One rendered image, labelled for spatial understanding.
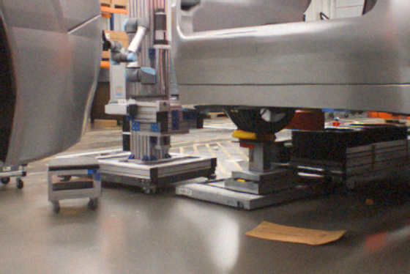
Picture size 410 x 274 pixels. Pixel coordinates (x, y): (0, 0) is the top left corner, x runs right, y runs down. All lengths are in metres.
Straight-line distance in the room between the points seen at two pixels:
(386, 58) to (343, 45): 0.21
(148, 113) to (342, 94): 2.40
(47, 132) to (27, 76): 0.13
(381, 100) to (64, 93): 1.66
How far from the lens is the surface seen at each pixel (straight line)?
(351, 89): 2.68
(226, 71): 3.15
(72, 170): 4.19
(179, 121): 5.01
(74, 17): 1.35
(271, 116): 4.51
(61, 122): 1.33
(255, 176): 4.24
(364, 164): 4.87
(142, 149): 5.12
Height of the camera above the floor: 0.91
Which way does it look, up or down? 4 degrees down
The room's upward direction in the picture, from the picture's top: straight up
